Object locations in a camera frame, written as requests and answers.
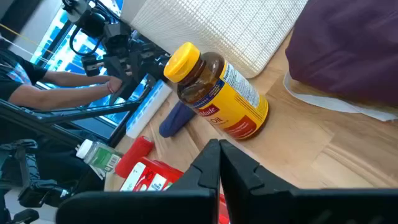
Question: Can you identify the red first aid kit box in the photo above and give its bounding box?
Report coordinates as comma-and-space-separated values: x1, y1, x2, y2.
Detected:
119, 157, 231, 224

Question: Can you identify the white sheet under cloth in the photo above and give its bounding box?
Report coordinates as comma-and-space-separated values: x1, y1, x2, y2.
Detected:
282, 70, 398, 123

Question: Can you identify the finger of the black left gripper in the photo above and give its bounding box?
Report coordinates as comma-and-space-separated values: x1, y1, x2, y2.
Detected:
107, 64, 139, 105
136, 45, 171, 81

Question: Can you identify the clear bottle with white cap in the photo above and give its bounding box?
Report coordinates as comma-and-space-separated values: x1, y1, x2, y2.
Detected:
75, 138, 124, 180

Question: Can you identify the red bandage roll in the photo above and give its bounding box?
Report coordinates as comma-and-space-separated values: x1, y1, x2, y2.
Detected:
114, 135, 155, 179

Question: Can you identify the purple bandage roll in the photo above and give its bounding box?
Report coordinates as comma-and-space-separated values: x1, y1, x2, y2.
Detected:
159, 100, 197, 139

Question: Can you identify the folded purple cloth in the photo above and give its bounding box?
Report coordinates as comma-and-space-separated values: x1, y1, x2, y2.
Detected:
285, 0, 398, 109

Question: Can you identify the white perforated plastic basket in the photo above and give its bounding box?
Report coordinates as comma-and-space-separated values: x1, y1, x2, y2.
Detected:
120, 0, 309, 79

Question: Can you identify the amber bottle with yellow cap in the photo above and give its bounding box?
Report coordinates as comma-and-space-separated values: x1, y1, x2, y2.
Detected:
164, 42, 270, 141

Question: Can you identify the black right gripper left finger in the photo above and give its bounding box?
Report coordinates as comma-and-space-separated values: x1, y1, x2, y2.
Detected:
55, 139, 221, 224

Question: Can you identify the black aluminium table frame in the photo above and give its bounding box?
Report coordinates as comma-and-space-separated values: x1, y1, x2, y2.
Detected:
0, 79, 156, 149

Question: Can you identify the yellow hanging rope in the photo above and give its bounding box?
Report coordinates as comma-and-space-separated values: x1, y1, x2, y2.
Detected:
0, 23, 54, 54

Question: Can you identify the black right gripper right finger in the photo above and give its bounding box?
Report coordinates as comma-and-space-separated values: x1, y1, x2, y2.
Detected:
219, 139, 398, 224

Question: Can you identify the black office chair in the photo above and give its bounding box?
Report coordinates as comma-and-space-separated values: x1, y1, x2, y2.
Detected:
0, 139, 105, 224

